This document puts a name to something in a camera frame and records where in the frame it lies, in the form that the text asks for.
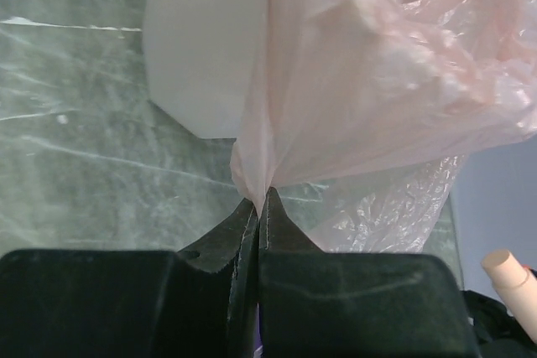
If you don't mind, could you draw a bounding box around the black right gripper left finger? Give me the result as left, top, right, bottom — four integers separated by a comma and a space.
1, 200, 258, 357

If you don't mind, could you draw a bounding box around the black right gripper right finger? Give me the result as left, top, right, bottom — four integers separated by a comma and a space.
258, 189, 479, 357

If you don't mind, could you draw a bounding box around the pink plastic trash bag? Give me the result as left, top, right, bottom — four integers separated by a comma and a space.
231, 0, 536, 252

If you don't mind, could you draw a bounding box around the white plastic trash bin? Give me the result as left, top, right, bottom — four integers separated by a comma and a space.
143, 0, 266, 139

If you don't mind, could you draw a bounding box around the beige microphone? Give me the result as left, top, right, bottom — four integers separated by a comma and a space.
481, 249, 536, 343

